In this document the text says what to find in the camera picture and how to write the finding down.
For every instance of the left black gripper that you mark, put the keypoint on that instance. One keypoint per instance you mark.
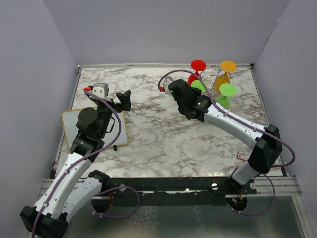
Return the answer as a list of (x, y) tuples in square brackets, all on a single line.
[(125, 100)]

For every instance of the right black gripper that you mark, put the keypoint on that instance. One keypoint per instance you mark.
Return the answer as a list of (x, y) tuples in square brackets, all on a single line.
[(196, 91)]

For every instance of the green wine glass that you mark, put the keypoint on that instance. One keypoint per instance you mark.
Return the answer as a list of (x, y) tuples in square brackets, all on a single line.
[(227, 91), (197, 84)]

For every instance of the red plastic wine glass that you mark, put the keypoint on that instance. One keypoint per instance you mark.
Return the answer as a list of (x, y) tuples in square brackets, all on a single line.
[(197, 66)]

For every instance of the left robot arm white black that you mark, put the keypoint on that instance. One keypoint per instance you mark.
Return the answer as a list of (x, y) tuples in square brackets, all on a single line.
[(51, 214)]

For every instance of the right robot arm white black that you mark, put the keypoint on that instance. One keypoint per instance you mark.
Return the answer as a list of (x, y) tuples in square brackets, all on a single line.
[(263, 141)]

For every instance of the orange plastic wine glass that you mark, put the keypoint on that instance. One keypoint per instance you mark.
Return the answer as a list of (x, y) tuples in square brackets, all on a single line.
[(224, 74)]

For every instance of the small framed whiteboard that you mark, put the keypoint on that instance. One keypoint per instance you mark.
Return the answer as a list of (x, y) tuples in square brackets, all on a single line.
[(70, 119)]

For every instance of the small red white card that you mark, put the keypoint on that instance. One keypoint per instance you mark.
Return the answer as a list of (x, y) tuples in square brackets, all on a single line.
[(242, 155)]

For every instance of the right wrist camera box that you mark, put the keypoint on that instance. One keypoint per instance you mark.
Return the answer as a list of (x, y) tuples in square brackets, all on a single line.
[(165, 83)]

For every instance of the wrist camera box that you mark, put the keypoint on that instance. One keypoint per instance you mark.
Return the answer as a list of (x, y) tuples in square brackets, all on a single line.
[(99, 89), (165, 83)]

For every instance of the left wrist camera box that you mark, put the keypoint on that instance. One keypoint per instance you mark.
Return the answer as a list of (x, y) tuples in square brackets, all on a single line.
[(99, 89)]

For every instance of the chrome wire glass rack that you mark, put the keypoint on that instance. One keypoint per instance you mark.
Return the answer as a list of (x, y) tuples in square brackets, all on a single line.
[(203, 77)]

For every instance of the black front mounting rail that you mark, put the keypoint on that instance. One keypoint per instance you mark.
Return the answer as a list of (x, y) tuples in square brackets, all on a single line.
[(167, 191)]

